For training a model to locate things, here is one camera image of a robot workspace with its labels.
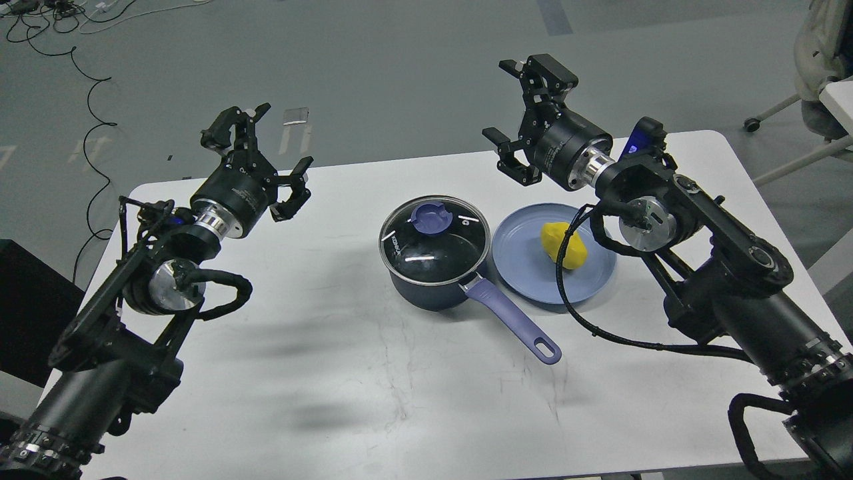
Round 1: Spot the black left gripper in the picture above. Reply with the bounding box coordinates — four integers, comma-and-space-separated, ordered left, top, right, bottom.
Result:
190, 103, 314, 239

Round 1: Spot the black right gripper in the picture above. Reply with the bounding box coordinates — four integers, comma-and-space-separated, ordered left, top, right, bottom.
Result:
482, 54, 613, 191

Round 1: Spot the yellow potato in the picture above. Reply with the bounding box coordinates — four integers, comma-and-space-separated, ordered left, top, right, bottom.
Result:
540, 221, 588, 271

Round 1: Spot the glass lid purple knob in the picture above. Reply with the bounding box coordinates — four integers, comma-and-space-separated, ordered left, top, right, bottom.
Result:
379, 195, 491, 286

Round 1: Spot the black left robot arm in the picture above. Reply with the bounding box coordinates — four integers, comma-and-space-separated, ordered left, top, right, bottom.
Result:
2, 103, 313, 479

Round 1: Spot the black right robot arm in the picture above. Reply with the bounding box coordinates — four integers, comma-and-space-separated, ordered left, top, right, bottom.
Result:
482, 54, 852, 479

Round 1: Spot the blue plate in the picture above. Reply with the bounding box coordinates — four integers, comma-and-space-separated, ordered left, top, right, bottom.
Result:
492, 203, 616, 307

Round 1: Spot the black box at left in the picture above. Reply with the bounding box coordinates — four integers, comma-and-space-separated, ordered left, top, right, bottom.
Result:
1, 239, 83, 388

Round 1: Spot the office chair with beige cover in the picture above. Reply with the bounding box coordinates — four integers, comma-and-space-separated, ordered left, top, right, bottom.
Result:
743, 1, 851, 186

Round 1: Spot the white table at right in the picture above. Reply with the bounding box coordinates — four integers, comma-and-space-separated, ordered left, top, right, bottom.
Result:
819, 78, 852, 134

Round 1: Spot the black floor cable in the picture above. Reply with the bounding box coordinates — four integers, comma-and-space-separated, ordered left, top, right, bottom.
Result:
0, 0, 137, 284

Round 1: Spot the dark blue saucepan purple handle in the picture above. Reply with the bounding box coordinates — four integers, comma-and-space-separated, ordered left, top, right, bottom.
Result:
379, 195, 562, 365

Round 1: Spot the white floor cable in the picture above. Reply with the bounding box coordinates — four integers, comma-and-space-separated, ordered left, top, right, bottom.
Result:
79, 0, 217, 34

